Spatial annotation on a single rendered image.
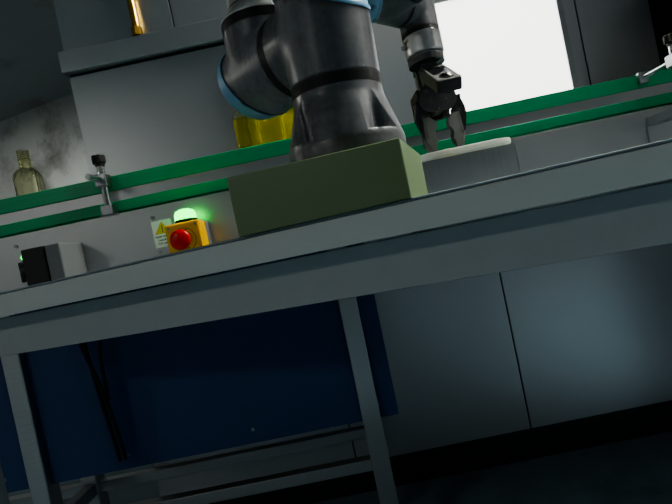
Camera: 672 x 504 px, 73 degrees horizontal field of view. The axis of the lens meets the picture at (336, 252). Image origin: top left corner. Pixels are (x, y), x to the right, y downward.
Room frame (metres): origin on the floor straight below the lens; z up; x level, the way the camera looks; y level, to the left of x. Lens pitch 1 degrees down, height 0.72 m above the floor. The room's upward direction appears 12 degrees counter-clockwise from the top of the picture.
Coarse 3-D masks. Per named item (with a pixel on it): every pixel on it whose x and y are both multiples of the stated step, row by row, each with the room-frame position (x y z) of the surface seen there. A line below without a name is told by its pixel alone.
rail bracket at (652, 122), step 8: (664, 40) 0.96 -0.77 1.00; (664, 64) 0.98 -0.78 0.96; (640, 72) 1.05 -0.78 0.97; (648, 72) 1.03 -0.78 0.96; (656, 72) 1.01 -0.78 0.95; (640, 80) 1.05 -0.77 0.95; (648, 80) 1.05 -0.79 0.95; (664, 112) 0.99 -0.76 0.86; (648, 120) 1.04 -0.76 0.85; (656, 120) 1.01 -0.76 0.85; (664, 120) 1.00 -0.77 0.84; (648, 128) 1.04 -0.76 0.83; (656, 128) 1.04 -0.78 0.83; (664, 128) 1.04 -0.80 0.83; (648, 136) 1.04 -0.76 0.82; (656, 136) 1.04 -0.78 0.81; (664, 136) 1.04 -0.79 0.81
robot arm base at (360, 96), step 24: (336, 72) 0.52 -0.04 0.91; (360, 72) 0.53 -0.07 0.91; (312, 96) 0.53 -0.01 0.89; (336, 96) 0.52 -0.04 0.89; (360, 96) 0.53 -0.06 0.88; (384, 96) 0.56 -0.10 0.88; (312, 120) 0.53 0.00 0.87; (336, 120) 0.52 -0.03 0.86; (360, 120) 0.52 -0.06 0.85; (384, 120) 0.54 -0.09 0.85; (312, 144) 0.52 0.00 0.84; (336, 144) 0.51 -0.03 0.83; (360, 144) 0.51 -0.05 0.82
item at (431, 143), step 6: (426, 120) 0.88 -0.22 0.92; (432, 120) 0.88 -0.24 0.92; (426, 126) 0.88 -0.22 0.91; (432, 126) 0.88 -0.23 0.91; (426, 132) 0.88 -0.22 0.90; (432, 132) 0.88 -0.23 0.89; (426, 138) 0.88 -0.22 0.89; (432, 138) 0.88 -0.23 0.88; (426, 144) 0.89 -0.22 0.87; (432, 144) 0.88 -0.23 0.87; (432, 150) 0.88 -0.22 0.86; (438, 150) 0.88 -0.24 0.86
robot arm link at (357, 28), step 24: (288, 0) 0.53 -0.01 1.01; (312, 0) 0.52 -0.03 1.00; (336, 0) 0.52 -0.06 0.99; (360, 0) 0.54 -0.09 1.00; (264, 24) 0.59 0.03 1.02; (288, 24) 0.54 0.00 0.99; (312, 24) 0.52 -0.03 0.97; (336, 24) 0.52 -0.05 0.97; (360, 24) 0.53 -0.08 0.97; (264, 48) 0.58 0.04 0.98; (288, 48) 0.55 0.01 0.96; (312, 48) 0.53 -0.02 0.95; (336, 48) 0.52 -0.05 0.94; (360, 48) 0.53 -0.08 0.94; (288, 72) 0.56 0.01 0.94; (312, 72) 0.53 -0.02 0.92
